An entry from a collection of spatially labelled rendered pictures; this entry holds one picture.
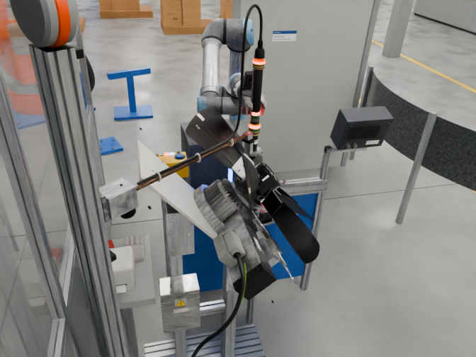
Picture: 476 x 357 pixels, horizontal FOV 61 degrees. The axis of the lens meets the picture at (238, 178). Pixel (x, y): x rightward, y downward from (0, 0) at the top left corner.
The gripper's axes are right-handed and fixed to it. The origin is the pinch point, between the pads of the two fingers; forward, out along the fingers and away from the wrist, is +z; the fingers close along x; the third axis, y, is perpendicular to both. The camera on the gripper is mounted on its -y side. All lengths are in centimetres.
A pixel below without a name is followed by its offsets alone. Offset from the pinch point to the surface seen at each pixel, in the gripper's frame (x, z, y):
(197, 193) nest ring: 23.0, 6.3, 31.9
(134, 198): 45, 35, 12
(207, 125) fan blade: 17.8, -3.2, 8.4
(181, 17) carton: -41, -758, 106
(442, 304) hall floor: -136, -13, 147
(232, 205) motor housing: 11.2, 14.5, 32.8
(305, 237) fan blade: -12, 30, 39
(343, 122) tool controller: -56, -38, 27
